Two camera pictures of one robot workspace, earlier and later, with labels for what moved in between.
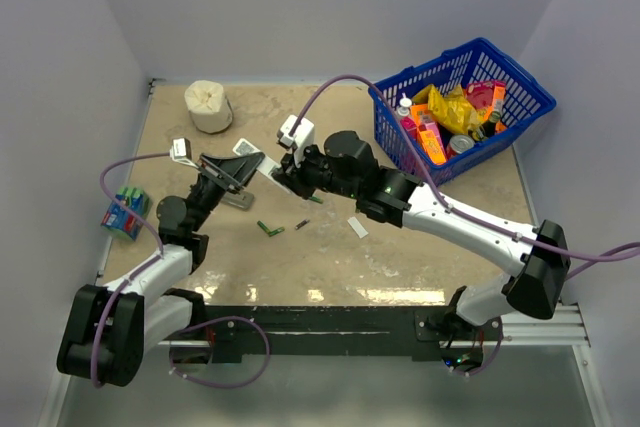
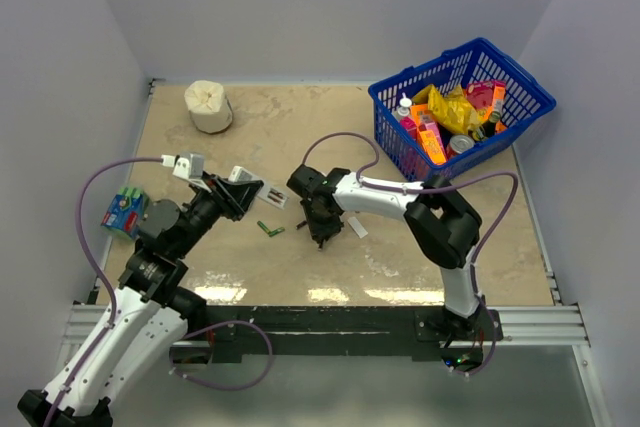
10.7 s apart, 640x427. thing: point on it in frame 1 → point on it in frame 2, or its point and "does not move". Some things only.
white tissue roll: x=210 y=110 does not move
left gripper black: x=245 y=167 → x=234 y=198
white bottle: x=405 y=103 does not move
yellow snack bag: x=453 y=109 does not move
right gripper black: x=294 y=177 → x=319 y=230
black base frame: x=431 y=333 does not move
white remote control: x=267 y=165 → x=268 y=192
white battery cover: x=358 y=228 does not move
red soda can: x=458 y=144 does not move
